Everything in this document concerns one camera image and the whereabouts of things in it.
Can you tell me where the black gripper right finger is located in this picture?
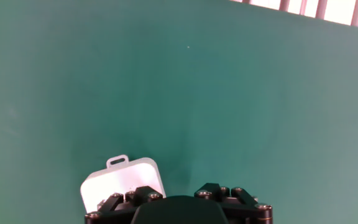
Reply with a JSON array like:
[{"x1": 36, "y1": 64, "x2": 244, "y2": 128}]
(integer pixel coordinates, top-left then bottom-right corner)
[{"x1": 193, "y1": 182, "x2": 273, "y2": 224}]

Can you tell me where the green table mat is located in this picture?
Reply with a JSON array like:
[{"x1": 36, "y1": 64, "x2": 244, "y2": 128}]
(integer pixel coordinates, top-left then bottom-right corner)
[{"x1": 0, "y1": 0, "x2": 358, "y2": 224}]

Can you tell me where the white four-outlet power strip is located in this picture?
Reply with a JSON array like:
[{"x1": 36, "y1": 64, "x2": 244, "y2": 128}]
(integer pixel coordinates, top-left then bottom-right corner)
[{"x1": 80, "y1": 154, "x2": 167, "y2": 214}]

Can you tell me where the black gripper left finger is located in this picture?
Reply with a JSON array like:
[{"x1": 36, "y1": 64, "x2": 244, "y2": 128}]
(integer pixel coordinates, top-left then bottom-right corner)
[{"x1": 84, "y1": 185, "x2": 164, "y2": 224}]

